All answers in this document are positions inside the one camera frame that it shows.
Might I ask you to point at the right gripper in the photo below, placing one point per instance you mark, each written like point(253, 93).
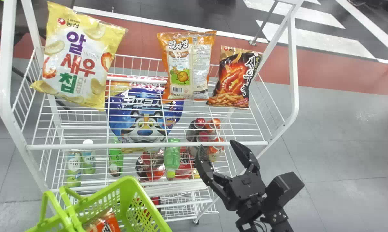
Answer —
point(247, 190)

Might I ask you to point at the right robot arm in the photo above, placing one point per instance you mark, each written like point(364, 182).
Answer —
point(274, 219)

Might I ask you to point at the green basket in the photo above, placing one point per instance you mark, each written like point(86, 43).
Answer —
point(129, 193)

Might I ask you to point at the red snack packet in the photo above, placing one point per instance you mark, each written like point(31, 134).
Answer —
point(105, 224)
point(152, 167)

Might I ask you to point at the black snack packet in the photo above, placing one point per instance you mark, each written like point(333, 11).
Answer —
point(234, 80)

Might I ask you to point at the blue cereal bag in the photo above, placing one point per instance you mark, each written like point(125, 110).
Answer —
point(145, 119)

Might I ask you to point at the orange snack packet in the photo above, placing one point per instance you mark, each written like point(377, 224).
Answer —
point(187, 64)

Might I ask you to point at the pale green bottle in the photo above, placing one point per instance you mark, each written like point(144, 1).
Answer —
point(89, 159)
point(74, 167)

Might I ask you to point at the yellow snack packet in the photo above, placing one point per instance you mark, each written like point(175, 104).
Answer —
point(81, 58)

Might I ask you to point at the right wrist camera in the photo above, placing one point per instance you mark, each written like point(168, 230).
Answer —
point(284, 188)

